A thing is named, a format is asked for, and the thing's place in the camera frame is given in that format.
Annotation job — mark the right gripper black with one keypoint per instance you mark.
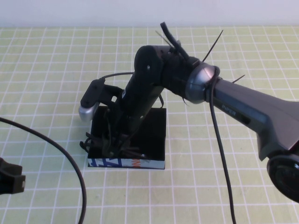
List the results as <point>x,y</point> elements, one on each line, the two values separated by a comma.
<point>133,112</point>

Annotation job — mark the black frame glasses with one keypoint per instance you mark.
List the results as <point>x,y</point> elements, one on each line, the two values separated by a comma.
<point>134,154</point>

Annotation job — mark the black glasses case printed side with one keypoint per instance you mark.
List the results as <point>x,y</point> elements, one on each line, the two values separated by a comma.
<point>151,140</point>

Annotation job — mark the right robot arm black grey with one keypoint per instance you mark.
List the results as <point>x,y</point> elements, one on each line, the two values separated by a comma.
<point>245,109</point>

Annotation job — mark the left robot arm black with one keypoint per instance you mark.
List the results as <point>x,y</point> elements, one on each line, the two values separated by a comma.
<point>10,179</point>

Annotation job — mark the black zip tie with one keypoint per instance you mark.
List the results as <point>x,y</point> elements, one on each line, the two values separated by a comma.
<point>212,46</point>
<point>239,79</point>
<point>185,100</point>

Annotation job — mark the green white grid tablecloth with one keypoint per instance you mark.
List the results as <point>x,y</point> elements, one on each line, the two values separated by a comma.
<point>46,70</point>

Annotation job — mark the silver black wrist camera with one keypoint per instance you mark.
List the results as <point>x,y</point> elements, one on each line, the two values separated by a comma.
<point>86,114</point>

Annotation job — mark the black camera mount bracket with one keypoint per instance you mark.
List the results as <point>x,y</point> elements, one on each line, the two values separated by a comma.
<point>112,93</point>

